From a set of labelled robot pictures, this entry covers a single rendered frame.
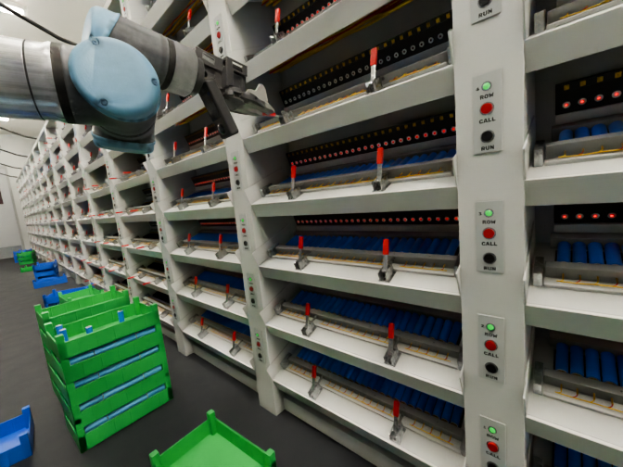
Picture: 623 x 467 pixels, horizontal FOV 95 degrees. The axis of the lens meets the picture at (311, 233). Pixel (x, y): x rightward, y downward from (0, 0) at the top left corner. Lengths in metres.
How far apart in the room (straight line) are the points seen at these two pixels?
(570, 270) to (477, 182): 0.21
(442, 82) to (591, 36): 0.19
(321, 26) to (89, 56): 0.50
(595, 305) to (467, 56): 0.43
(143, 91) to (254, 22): 0.75
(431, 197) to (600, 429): 0.44
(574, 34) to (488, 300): 0.40
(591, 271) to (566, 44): 0.34
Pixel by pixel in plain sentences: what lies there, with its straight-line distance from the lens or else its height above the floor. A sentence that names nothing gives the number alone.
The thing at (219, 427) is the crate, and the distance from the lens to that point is 1.17.
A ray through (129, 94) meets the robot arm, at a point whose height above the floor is 0.89.
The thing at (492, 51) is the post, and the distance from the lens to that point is 0.59.
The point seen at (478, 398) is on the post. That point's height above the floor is 0.34.
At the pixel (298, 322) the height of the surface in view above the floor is 0.36.
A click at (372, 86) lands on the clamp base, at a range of 0.69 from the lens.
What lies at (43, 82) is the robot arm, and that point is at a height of 0.90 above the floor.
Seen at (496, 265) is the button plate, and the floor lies 0.60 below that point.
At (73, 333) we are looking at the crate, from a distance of 1.43.
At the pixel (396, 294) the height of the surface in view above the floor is 0.52.
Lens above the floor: 0.75
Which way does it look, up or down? 7 degrees down
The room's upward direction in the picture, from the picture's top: 6 degrees counter-clockwise
